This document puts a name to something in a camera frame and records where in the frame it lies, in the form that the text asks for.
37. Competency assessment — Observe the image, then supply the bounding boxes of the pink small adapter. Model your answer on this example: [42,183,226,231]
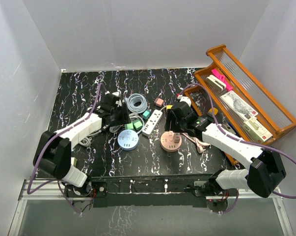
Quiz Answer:
[173,133,181,144]

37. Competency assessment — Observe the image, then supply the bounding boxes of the green cube adapter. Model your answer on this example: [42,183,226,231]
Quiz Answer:
[124,122,134,130]
[133,119,143,131]

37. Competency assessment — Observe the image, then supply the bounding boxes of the pink round power strip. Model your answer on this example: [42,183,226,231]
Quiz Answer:
[161,131,182,152]

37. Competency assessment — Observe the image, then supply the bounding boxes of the blue round power strip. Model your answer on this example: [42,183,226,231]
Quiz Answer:
[117,130,139,151]

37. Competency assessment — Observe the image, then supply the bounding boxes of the teal cube adapter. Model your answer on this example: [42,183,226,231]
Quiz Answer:
[142,110,151,120]

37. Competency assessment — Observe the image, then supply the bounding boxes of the yellow cube adapter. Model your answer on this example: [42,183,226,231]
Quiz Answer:
[207,108,218,117]

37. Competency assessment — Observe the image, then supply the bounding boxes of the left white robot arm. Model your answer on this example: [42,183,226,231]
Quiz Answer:
[33,92,130,196]

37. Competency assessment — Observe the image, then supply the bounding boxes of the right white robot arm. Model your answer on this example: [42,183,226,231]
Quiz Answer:
[164,102,286,198]

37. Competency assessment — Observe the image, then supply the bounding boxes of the white slanted power strip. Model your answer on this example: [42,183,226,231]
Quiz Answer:
[142,110,162,137]

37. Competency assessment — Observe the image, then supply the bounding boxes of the pink cube adapter top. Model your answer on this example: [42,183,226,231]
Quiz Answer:
[154,98,164,107]

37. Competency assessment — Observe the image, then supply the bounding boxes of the wooden shelf rack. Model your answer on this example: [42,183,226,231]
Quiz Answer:
[183,44,296,166]

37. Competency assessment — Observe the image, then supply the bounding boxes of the pink box on shelf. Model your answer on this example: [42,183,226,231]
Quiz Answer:
[212,69,233,91]

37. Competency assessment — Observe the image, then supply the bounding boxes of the small white red box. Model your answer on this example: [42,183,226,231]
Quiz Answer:
[71,157,77,167]

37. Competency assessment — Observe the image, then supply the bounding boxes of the printed package on shelf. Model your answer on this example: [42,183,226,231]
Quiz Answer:
[220,90,258,121]

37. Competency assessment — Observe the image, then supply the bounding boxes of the green white box on shelf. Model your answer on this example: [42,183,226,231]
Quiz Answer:
[242,117,272,144]

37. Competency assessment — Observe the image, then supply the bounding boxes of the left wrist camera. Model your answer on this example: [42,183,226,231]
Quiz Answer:
[105,92,122,107]

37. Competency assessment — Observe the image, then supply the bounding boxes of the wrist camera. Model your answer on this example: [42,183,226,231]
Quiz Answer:
[177,94,191,107]
[105,92,122,107]

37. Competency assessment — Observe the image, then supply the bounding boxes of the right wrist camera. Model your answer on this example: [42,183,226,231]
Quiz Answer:
[177,94,191,107]

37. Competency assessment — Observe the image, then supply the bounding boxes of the blue coiled cable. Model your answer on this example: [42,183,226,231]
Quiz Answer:
[124,93,148,115]

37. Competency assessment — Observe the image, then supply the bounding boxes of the pink coiled cable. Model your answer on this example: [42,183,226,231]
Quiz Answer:
[182,134,212,155]

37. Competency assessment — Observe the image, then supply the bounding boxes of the grey white cable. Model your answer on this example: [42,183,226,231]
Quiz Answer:
[79,115,138,148]

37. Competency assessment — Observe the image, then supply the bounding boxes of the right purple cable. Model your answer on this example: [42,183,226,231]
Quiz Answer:
[179,83,296,199]

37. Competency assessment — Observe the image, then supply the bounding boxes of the purple cable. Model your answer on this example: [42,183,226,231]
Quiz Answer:
[27,83,109,214]
[179,83,296,199]

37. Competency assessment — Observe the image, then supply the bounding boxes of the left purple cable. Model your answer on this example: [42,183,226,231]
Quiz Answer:
[27,83,109,214]

